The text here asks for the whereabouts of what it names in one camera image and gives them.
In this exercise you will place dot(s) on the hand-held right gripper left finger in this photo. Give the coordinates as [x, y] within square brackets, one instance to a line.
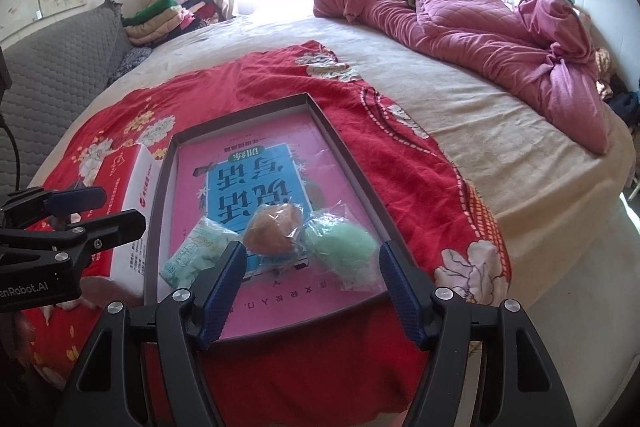
[225, 292]

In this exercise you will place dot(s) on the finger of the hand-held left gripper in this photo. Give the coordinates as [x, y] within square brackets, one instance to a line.
[80, 199]
[115, 227]

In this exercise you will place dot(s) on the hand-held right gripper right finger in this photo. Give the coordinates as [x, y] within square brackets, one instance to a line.
[400, 292]

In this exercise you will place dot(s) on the green white tissue pack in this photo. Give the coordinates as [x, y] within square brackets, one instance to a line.
[192, 252]

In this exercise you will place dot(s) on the green bun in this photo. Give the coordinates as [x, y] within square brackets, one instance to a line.
[340, 247]

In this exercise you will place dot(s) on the brown bun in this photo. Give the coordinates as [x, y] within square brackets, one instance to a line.
[272, 227]

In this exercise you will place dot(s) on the pink shallow box tray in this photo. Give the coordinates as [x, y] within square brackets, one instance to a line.
[200, 157]

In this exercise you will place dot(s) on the white and red carton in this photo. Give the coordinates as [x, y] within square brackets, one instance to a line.
[135, 187]

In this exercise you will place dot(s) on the grey quilted headboard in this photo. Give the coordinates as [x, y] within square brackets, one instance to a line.
[60, 67]

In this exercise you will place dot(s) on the dark floral cloth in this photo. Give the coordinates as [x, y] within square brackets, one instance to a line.
[132, 62]

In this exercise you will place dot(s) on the stack of folded clothes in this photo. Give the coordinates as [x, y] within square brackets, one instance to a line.
[165, 14]

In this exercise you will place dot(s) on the red floral blanket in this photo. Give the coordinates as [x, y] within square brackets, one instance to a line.
[280, 77]

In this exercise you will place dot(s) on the bed with beige sheet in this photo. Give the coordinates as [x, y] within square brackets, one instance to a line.
[360, 52]

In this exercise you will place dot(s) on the pink quilted duvet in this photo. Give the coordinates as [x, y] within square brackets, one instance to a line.
[450, 22]

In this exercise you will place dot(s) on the tan knitted cloth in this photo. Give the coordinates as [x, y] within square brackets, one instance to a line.
[603, 67]

